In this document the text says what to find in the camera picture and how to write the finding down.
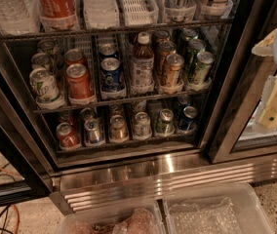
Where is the green white can front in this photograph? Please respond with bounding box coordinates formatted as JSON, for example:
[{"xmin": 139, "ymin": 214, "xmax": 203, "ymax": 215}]
[{"xmin": 189, "ymin": 51, "xmax": 215, "ymax": 85}]

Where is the orange soda can front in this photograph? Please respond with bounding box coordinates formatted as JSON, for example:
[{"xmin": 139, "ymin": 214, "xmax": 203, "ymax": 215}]
[{"xmin": 66, "ymin": 63, "xmax": 93, "ymax": 99}]

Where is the gold can bottom shelf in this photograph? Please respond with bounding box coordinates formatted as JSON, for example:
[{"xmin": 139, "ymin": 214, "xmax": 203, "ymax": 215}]
[{"xmin": 110, "ymin": 115, "xmax": 128, "ymax": 140}]

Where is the clear plastic bin left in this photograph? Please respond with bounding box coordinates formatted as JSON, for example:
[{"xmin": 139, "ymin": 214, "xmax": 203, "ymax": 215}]
[{"xmin": 55, "ymin": 199, "xmax": 167, "ymax": 234}]

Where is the silver white can bottom shelf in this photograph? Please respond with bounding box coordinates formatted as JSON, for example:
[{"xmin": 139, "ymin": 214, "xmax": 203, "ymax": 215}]
[{"xmin": 134, "ymin": 112, "xmax": 151, "ymax": 137}]

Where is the red soda can bottom shelf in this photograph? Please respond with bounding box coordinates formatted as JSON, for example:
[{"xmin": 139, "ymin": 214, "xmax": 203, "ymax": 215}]
[{"xmin": 56, "ymin": 123, "xmax": 80, "ymax": 148}]

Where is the redbull can rear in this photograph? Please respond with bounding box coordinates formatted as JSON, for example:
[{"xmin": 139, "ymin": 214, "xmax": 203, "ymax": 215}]
[{"xmin": 80, "ymin": 107, "xmax": 96, "ymax": 121}]

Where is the orange soda can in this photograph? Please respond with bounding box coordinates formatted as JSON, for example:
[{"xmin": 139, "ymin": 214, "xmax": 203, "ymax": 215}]
[
  {"xmin": 64, "ymin": 49, "xmax": 87, "ymax": 66},
  {"xmin": 66, "ymin": 63, "xmax": 93, "ymax": 99}
]

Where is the red cola bottle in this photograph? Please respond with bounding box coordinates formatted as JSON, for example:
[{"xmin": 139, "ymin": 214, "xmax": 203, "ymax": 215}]
[{"xmin": 34, "ymin": 0, "xmax": 78, "ymax": 21}]

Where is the clear plastic bin right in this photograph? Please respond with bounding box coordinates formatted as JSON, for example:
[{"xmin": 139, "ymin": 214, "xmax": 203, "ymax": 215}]
[{"xmin": 163, "ymin": 183, "xmax": 275, "ymax": 234}]

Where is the orange soda can rear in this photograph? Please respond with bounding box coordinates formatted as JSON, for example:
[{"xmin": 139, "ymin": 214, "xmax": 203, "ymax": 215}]
[{"xmin": 64, "ymin": 49, "xmax": 87, "ymax": 66}]

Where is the white plastic shelf tray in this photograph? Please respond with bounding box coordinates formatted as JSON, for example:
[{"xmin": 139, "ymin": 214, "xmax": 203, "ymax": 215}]
[{"xmin": 119, "ymin": 0, "xmax": 159, "ymax": 27}]

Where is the blue pepsi can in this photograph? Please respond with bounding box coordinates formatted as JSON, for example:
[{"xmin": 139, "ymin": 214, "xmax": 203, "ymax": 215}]
[
  {"xmin": 99, "ymin": 43, "xmax": 119, "ymax": 59},
  {"xmin": 100, "ymin": 58, "xmax": 124, "ymax": 93}
]

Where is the blue can bottom shelf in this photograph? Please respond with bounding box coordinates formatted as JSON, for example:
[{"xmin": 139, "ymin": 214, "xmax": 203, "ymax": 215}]
[{"xmin": 178, "ymin": 106, "xmax": 198, "ymax": 131}]

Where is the orange gold can front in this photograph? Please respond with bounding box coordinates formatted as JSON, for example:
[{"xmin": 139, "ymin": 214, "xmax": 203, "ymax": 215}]
[{"xmin": 161, "ymin": 54, "xmax": 184, "ymax": 88}]

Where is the white green soda can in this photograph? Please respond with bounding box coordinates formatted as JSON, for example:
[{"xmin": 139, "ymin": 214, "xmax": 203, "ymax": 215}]
[{"xmin": 29, "ymin": 67, "xmax": 60, "ymax": 102}]

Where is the clear water bottle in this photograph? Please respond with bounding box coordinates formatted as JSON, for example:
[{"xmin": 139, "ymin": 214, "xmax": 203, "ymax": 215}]
[{"xmin": 0, "ymin": 0, "xmax": 40, "ymax": 35}]

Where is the brown tea bottle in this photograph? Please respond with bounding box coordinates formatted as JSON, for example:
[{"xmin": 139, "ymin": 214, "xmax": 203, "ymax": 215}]
[{"xmin": 131, "ymin": 32, "xmax": 154, "ymax": 87}]

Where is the fridge glass door right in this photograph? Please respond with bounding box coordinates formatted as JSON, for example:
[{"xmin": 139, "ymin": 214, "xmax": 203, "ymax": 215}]
[{"xmin": 208, "ymin": 0, "xmax": 277, "ymax": 163}]

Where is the clear plastic bin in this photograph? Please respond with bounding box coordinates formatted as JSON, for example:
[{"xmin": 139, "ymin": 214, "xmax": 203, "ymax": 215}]
[
  {"xmin": 55, "ymin": 199, "xmax": 167, "ymax": 234},
  {"xmin": 163, "ymin": 183, "xmax": 275, "ymax": 234}
]

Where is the orange cable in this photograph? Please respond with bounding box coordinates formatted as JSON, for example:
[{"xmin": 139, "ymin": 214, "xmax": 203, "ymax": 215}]
[{"xmin": 0, "ymin": 167, "xmax": 20, "ymax": 234}]

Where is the green can bottom shelf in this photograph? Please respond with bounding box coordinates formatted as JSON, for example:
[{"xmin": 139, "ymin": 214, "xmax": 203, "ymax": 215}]
[{"xmin": 156, "ymin": 108, "xmax": 174, "ymax": 135}]

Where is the blue pepsi can front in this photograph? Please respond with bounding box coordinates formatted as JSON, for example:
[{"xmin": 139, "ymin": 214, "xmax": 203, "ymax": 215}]
[{"xmin": 100, "ymin": 58, "xmax": 124, "ymax": 93}]

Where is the blue pepsi can rear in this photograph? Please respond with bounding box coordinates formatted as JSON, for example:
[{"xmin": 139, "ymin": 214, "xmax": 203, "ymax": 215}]
[{"xmin": 99, "ymin": 43, "xmax": 119, "ymax": 59}]

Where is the silver blue redbull can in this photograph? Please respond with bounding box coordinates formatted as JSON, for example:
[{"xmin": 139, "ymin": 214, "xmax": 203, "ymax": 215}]
[{"xmin": 84, "ymin": 118, "xmax": 103, "ymax": 144}]

